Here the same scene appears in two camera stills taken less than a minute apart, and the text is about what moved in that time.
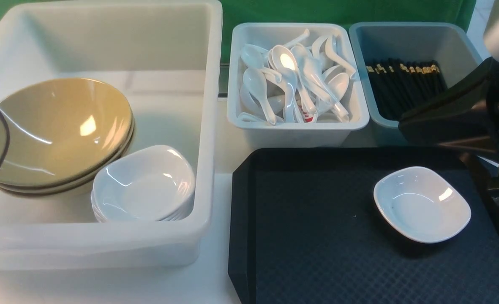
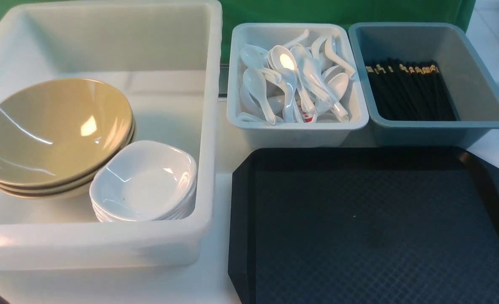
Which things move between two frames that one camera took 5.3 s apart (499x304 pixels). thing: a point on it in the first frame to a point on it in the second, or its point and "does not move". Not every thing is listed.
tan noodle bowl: x=66 y=133 does not move
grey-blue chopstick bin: x=399 y=64 does not move
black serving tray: x=304 y=228 does not move
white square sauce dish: x=421 y=204 to x=149 y=181
